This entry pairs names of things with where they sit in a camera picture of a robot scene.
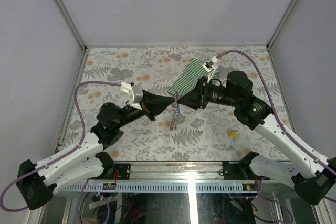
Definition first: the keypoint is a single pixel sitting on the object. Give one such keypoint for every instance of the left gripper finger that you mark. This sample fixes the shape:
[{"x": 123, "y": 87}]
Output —
[
  {"x": 151, "y": 96},
  {"x": 157, "y": 106}
]

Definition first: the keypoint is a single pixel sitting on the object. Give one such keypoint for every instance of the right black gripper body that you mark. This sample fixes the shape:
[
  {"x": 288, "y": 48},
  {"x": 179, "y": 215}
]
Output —
[{"x": 207, "y": 91}]

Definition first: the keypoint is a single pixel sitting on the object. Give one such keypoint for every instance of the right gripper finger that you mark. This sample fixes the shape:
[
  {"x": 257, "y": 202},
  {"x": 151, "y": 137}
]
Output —
[
  {"x": 197, "y": 90},
  {"x": 190, "y": 101}
]

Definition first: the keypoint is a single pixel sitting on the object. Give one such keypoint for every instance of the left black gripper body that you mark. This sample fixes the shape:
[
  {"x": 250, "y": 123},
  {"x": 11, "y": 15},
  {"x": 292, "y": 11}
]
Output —
[{"x": 146, "y": 105}]

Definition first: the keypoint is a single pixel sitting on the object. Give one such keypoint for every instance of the key with blue tag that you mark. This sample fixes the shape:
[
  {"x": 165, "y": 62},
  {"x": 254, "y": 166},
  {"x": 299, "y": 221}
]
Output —
[{"x": 176, "y": 107}]

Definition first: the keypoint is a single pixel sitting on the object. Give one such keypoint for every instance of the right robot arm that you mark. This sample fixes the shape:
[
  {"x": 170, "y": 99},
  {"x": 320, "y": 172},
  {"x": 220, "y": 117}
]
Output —
[{"x": 310, "y": 173}]

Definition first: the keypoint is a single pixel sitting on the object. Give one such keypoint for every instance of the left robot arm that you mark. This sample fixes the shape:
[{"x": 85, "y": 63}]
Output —
[{"x": 84, "y": 159}]

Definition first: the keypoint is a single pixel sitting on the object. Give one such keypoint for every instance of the green striped cloth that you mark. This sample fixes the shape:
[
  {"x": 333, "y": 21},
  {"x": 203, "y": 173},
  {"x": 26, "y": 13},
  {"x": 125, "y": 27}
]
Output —
[{"x": 189, "y": 77}]

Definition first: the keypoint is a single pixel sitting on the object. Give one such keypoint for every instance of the yellow key tag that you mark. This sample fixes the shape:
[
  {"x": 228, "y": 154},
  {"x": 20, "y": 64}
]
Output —
[{"x": 232, "y": 133}]

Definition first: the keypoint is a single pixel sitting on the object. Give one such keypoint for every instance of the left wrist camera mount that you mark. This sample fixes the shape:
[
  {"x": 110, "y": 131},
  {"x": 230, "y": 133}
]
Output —
[{"x": 134, "y": 93}]

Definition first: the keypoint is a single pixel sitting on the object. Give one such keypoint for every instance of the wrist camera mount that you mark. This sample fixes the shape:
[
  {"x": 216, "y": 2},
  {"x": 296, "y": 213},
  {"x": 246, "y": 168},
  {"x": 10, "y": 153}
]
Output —
[
  {"x": 211, "y": 67},
  {"x": 134, "y": 93}
]

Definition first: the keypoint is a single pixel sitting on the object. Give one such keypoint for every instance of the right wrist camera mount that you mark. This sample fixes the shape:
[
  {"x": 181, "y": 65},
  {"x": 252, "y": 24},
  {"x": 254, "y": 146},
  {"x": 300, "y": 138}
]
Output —
[{"x": 211, "y": 67}]

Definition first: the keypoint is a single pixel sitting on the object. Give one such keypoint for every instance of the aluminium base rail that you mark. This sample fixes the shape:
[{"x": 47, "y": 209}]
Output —
[{"x": 159, "y": 177}]

